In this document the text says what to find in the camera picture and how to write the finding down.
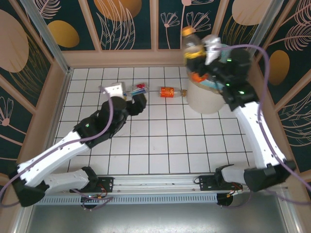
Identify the blue red label bottle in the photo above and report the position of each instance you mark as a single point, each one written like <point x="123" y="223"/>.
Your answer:
<point x="141" y="89"/>

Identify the orange juice bottle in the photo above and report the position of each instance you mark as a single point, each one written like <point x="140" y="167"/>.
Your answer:
<point x="192" y="43"/>

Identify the orange label clear bottle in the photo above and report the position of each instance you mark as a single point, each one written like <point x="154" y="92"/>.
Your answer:
<point x="168" y="92"/>

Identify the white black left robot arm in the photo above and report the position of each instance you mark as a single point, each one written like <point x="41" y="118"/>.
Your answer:
<point x="53" y="153"/>

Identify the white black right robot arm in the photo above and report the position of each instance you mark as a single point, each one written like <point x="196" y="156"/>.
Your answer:
<point x="255" y="136"/>

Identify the beige waste bin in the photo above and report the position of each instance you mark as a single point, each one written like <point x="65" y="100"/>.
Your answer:
<point x="204" y="102"/>

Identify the grey metal sheet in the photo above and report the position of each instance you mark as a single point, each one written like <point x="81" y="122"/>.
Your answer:
<point x="155" y="218"/>

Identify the aluminium corner post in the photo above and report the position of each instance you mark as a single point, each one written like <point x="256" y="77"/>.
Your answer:
<point x="46" y="34"/>
<point x="261" y="21"/>

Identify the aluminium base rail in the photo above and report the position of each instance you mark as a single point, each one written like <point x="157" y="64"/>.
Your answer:
<point x="155" y="184"/>

